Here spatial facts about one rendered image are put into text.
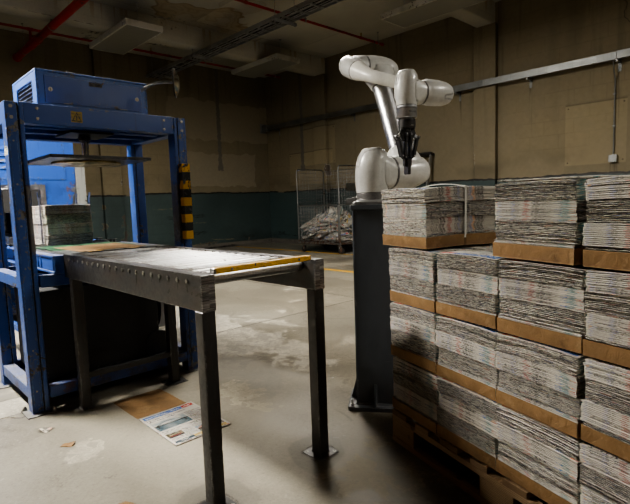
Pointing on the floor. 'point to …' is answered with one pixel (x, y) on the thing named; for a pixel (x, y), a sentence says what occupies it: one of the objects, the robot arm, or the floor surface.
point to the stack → (524, 371)
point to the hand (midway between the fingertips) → (407, 166)
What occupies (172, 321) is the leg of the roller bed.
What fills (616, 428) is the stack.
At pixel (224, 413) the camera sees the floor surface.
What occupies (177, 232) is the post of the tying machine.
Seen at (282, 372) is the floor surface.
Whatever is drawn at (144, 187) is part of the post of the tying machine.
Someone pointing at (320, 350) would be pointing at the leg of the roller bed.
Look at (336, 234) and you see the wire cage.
